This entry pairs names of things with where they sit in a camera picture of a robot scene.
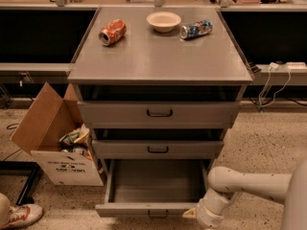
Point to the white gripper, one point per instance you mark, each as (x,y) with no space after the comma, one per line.
(207,217)

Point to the grey bottom drawer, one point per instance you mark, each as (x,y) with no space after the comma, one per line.
(156,189)

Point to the grey drawer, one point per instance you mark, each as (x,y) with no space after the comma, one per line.
(156,189)
(153,106)
(157,143)

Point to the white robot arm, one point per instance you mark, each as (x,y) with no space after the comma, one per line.
(225,185)

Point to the grey middle drawer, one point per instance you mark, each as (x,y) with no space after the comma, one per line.
(157,143)

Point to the grey metal drawer cabinet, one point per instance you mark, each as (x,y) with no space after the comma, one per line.
(144,56)

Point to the grey top drawer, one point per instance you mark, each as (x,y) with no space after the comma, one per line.
(153,106)

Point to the trash in cardboard box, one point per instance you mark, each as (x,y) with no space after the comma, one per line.
(77,141)

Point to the open cardboard box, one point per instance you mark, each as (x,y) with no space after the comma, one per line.
(50,117)

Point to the white red sneaker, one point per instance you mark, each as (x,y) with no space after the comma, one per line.
(20,216)

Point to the white power strip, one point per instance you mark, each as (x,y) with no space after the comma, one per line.
(296,65)

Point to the blue white soda can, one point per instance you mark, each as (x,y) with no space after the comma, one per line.
(196,29)

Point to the crushed orange soda can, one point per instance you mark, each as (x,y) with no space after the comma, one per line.
(112,32)

